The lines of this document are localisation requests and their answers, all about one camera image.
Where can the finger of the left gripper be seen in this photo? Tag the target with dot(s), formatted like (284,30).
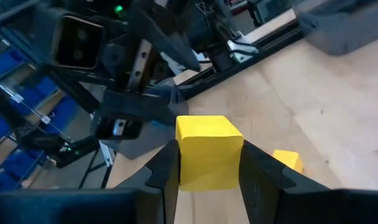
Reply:
(135,109)
(170,40)

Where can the shelf with blue bins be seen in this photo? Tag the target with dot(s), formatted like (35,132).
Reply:
(2,62)

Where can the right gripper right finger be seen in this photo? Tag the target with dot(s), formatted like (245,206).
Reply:
(263,186)

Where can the yellow wooden cube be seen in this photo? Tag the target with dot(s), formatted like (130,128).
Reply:
(290,158)
(207,149)

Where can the grey translucent bin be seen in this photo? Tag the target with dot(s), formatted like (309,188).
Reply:
(341,31)

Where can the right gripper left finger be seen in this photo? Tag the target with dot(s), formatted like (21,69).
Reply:
(160,186)

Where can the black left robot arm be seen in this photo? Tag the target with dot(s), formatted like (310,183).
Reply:
(207,25)

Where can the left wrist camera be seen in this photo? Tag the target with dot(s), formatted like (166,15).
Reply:
(78,43)

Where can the black controller box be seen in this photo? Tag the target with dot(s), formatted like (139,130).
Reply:
(73,152)

